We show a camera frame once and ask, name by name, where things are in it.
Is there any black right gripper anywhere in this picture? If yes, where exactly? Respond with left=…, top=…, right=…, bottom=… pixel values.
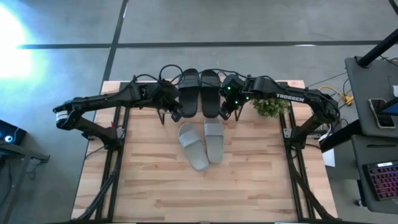
left=218, top=73, right=249, bottom=121

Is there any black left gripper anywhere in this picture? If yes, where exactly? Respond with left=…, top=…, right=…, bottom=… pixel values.
left=146, top=80, right=184, bottom=123

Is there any black slide sandal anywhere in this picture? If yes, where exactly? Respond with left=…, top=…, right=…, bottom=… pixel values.
left=177, top=68, right=200, bottom=118
left=200, top=69, right=222, bottom=119

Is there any grey slide sandal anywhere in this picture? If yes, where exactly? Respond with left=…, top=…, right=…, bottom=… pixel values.
left=203, top=117, right=224, bottom=165
left=178, top=122, right=210, bottom=172

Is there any small green potted plant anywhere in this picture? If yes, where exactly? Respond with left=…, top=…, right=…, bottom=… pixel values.
left=251, top=98, right=292, bottom=119

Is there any white paper sheet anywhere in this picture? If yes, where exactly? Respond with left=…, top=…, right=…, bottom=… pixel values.
left=322, top=148, right=336, bottom=168

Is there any black angled bar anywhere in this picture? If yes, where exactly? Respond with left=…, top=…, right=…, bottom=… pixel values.
left=319, top=119, right=363, bottom=153

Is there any dark grey keyboard desk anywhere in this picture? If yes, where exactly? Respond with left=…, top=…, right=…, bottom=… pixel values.
left=351, top=134, right=398, bottom=215

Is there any grey side desk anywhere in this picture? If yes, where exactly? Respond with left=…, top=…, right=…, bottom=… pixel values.
left=344, top=55, right=398, bottom=139

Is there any smartphone with light case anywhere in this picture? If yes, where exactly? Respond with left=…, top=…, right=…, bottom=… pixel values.
left=369, top=98, right=396, bottom=129

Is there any black box with blue light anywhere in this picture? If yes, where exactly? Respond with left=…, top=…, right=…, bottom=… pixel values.
left=0, top=119, right=27, bottom=146

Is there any dark metal stand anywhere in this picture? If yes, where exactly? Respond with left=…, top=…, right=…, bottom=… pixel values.
left=0, top=139, right=50, bottom=224

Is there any black round pole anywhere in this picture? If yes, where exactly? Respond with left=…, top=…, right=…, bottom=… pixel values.
left=356, top=29, right=398, bottom=68

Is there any blue screen tablet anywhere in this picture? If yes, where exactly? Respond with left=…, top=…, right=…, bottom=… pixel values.
left=379, top=96, right=398, bottom=116

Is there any backlit computer keyboard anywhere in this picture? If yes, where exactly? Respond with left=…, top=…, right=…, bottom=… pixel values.
left=363, top=161, right=398, bottom=202

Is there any wooden shelf with black frame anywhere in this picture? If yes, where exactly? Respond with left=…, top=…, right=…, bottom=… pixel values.
left=157, top=76, right=243, bottom=125

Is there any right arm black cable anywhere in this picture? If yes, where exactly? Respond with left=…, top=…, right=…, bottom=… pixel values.
left=201, top=68, right=280, bottom=86

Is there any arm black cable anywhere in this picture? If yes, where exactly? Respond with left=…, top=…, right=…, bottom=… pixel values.
left=201, top=68, right=280, bottom=86
left=133, top=64, right=185, bottom=86

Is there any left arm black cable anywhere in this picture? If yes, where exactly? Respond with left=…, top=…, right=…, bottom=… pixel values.
left=133, top=64, right=185, bottom=86

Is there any black aluminium extrusion frame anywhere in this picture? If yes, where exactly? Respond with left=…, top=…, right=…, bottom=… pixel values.
left=278, top=81, right=338, bottom=222
left=73, top=80, right=139, bottom=222

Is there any yellow cable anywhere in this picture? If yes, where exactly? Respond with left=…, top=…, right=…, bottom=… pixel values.
left=318, top=85, right=354, bottom=106

